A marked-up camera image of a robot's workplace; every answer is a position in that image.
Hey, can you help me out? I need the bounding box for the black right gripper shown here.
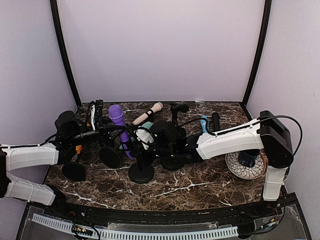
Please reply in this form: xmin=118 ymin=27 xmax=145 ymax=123
xmin=130 ymin=141 xmax=176 ymax=166

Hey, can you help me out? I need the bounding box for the purple toy microphone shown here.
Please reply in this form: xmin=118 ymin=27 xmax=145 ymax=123
xmin=108 ymin=104 xmax=133 ymax=160

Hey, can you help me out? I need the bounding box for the stand holding purple microphone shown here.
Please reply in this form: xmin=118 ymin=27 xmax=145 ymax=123
xmin=128 ymin=146 xmax=155 ymax=184

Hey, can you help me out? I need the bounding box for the cream white toy microphone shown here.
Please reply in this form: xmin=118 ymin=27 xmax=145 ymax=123
xmin=132 ymin=102 xmax=163 ymax=126

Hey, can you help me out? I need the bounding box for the light blue toy microphone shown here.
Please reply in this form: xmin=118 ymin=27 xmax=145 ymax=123
xmin=200 ymin=115 xmax=209 ymax=133

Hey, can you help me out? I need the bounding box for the black microphone orange ring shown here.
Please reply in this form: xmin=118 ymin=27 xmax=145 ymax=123
xmin=211 ymin=112 xmax=222 ymax=132

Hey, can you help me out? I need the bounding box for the black microphone stand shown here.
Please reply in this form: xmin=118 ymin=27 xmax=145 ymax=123
xmin=160 ymin=158 xmax=185 ymax=171

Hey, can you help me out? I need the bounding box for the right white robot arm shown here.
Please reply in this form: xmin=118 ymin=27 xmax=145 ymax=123
xmin=135 ymin=110 xmax=297 ymax=217

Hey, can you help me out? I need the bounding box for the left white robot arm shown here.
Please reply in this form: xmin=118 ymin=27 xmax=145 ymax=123
xmin=0 ymin=110 xmax=118 ymax=218

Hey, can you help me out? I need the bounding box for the fallen stand holding green microphone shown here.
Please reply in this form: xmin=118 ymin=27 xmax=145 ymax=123
xmin=99 ymin=146 xmax=122 ymax=169

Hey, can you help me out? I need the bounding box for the mint green toy microphone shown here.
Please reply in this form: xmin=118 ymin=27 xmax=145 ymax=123
xmin=118 ymin=121 xmax=154 ymax=151

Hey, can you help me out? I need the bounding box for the orange toy microphone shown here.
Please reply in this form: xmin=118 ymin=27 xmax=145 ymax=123
xmin=75 ymin=145 xmax=83 ymax=155

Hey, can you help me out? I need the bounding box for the fallen stand holding orange microphone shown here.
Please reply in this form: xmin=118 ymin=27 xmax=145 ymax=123
xmin=61 ymin=153 xmax=87 ymax=182

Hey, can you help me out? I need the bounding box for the patterned ceramic saucer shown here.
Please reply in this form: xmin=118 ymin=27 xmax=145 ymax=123
xmin=225 ymin=152 xmax=268 ymax=180

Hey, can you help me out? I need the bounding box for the dark blue ceramic cup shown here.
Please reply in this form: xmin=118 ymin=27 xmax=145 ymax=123
xmin=238 ymin=149 xmax=260 ymax=168

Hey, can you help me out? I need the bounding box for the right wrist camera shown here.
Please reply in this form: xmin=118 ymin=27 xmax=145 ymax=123
xmin=135 ymin=127 xmax=155 ymax=149

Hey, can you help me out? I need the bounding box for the white slotted cable duct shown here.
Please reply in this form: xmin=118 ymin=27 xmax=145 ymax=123
xmin=31 ymin=213 xmax=239 ymax=240

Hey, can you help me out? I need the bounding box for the left black frame post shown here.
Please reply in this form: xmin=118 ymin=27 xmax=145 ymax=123
xmin=49 ymin=0 xmax=82 ymax=108

